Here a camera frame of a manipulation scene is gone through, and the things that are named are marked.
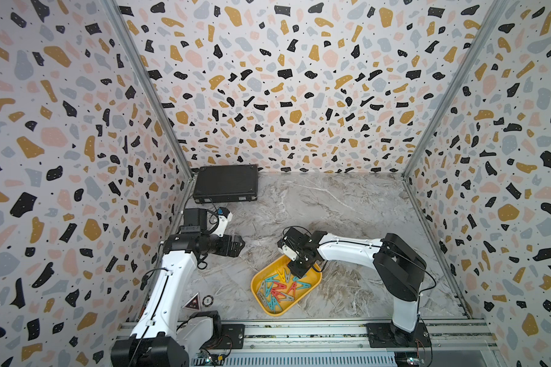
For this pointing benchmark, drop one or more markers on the red clothespin in box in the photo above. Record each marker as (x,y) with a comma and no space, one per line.
(277,290)

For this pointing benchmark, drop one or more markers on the aluminium corner post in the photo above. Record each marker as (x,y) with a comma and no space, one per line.
(111,8)
(493,15)

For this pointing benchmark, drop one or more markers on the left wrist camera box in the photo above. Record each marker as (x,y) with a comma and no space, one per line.
(224,216)

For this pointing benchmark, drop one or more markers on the teal clothespin in box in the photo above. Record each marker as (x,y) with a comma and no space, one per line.
(299,285)
(272,279)

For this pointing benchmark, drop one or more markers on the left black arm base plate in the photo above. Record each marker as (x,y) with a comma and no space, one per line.
(231,337)

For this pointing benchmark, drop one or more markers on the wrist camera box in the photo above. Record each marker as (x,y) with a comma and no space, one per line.
(293,240)
(224,216)

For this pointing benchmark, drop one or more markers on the right aluminium corner post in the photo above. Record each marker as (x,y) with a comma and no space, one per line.
(493,15)

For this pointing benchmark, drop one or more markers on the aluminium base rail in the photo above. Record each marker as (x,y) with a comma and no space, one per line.
(459,342)

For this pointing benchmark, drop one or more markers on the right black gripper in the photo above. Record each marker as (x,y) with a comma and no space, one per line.
(295,272)

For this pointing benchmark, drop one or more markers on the round black sticker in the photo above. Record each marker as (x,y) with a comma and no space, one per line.
(208,301)

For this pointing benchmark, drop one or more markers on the black flat case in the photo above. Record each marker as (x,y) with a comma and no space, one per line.
(226,184)

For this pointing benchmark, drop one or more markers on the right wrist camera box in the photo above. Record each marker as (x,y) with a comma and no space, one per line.
(293,240)

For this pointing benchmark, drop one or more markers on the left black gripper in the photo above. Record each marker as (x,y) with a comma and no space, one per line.
(225,250)

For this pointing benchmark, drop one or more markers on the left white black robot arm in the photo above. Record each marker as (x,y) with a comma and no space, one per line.
(159,338)

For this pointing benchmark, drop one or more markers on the yellow plastic storage box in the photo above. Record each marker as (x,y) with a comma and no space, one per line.
(276,307)

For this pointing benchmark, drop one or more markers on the triangular warning sticker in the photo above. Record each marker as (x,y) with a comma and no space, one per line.
(194,303)

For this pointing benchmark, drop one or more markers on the left aluminium corner post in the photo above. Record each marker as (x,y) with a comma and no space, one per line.
(111,8)

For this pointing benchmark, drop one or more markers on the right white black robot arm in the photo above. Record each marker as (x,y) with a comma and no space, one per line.
(399,267)

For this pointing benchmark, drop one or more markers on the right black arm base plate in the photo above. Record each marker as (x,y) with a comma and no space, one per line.
(386,335)

